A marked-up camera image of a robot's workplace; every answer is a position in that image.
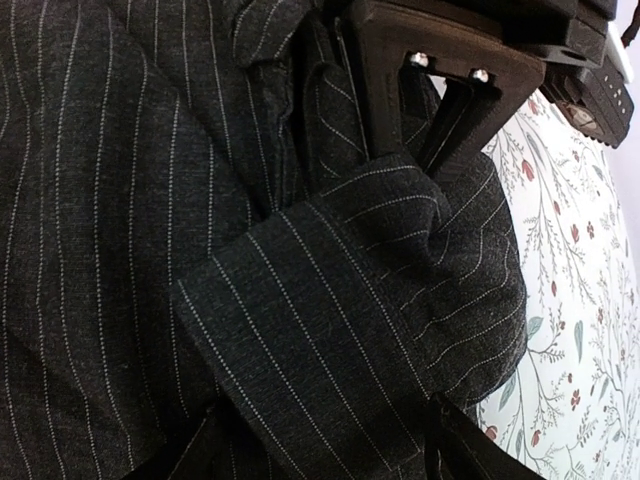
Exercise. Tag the black pinstriped shirt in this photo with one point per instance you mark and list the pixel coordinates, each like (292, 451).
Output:
(203, 273)

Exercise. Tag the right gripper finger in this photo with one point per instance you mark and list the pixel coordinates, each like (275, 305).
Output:
(455, 448)

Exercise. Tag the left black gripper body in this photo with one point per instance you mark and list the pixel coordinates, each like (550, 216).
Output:
(474, 37)

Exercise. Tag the floral patterned table mat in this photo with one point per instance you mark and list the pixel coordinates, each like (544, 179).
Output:
(571, 410)

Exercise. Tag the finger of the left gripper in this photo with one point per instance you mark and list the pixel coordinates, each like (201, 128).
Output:
(483, 90)
(375, 95)

